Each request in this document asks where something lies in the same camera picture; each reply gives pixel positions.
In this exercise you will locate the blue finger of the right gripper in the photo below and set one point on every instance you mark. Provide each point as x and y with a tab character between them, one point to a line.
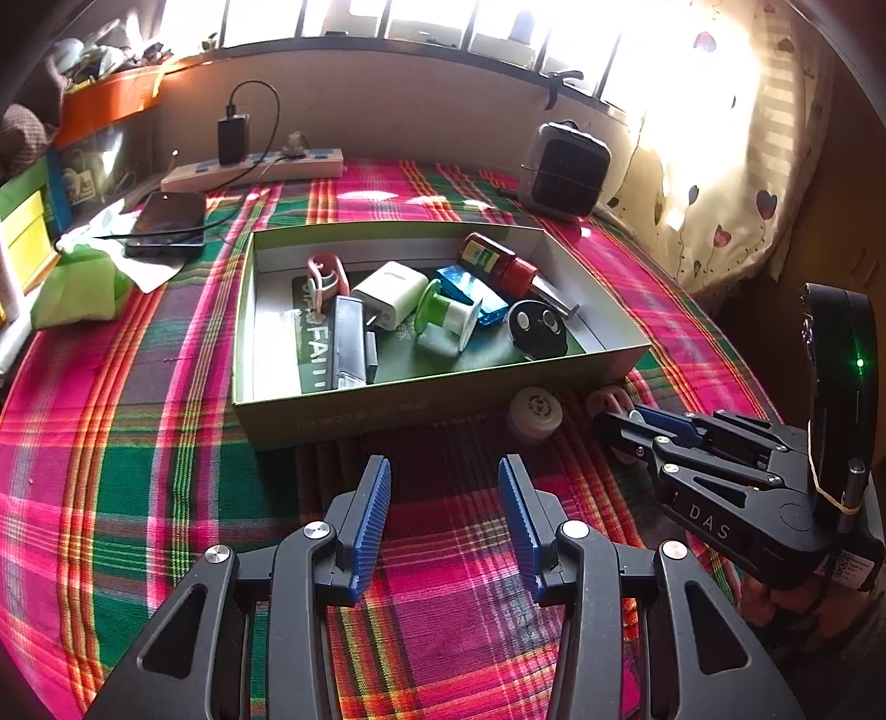
637	440
682	427

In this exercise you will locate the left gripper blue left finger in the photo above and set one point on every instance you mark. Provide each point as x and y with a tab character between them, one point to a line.
365	524

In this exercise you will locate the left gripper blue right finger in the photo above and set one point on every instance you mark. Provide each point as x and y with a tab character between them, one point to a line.
533	517

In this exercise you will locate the pink clip with teal pad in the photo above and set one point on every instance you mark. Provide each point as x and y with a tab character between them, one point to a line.
611	399

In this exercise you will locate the white round cap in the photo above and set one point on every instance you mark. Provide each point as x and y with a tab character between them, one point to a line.
534	415

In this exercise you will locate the black round key fob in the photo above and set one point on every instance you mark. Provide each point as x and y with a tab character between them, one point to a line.
537	331

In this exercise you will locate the black remote stick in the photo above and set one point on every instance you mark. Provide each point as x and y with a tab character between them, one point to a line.
354	359

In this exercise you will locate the red cap brown bottle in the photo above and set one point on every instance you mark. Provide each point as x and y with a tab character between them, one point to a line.
498	266

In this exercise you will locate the green white spool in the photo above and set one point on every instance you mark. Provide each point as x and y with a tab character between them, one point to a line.
436	309

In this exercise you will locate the white usb charger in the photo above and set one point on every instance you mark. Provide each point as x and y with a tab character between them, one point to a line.
391	293

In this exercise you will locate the blue usb tester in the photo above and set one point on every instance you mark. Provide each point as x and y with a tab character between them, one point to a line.
460	285

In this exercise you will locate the pink red small clip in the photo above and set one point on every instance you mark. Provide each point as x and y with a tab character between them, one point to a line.
327	278

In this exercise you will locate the green cardboard box tray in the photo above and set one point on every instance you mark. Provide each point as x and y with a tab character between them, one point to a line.
281	389

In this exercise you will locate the heart pattern curtain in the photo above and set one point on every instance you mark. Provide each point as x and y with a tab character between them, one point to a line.
728	104

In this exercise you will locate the plaid pink green blanket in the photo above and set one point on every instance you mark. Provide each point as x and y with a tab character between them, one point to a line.
122	460

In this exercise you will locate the grey small heater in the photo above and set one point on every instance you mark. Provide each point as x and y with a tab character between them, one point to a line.
563	171

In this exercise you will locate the green tissue pack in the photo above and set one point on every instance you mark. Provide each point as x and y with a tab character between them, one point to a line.
85	285

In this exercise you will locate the black smartphone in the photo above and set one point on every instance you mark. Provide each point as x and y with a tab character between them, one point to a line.
170	227

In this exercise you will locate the white power strip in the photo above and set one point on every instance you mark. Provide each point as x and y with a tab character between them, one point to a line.
208	176

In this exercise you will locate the black plugged charger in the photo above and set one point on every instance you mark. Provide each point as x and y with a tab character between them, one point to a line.
233	139

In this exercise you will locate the yellow green boxes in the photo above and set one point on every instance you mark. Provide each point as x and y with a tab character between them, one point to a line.
35	212

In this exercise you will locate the orange planter box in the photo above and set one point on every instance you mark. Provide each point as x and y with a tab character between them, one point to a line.
98	105

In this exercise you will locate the brown cloth bundle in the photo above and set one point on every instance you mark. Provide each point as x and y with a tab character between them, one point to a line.
23	140

